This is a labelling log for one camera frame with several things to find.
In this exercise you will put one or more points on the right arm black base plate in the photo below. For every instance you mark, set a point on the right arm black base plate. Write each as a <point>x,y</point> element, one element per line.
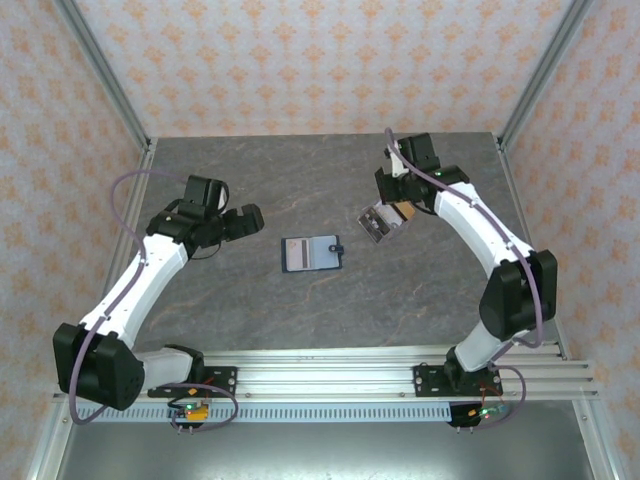
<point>425,380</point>

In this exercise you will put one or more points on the blue card holder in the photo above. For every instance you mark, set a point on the blue card holder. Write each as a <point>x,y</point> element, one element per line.
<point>325,255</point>

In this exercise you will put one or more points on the clear acrylic card box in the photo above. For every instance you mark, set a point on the clear acrylic card box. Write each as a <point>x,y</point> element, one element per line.
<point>375,227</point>

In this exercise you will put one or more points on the white card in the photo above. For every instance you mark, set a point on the white card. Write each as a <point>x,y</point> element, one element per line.
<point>387,215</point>

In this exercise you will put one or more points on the grey card with dark stripe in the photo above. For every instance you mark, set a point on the grey card with dark stripe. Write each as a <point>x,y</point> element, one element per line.
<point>295,255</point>

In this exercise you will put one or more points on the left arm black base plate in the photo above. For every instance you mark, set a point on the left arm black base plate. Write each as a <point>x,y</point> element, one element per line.
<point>225,380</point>

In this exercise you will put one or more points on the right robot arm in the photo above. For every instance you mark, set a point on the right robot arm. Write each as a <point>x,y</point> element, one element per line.
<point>480,235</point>

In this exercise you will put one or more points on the gold card with black stripe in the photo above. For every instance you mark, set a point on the gold card with black stripe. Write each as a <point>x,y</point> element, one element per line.
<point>406,211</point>

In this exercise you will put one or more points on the aluminium frame post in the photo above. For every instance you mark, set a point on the aluminium frame post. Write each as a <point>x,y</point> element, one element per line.
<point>545,70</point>
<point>100,70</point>

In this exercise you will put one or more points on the aluminium table side rail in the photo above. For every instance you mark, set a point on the aluminium table side rail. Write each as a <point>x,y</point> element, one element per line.
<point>506,165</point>
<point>145,165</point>

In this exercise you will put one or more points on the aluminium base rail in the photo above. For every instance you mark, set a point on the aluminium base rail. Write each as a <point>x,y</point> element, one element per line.
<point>325,375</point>

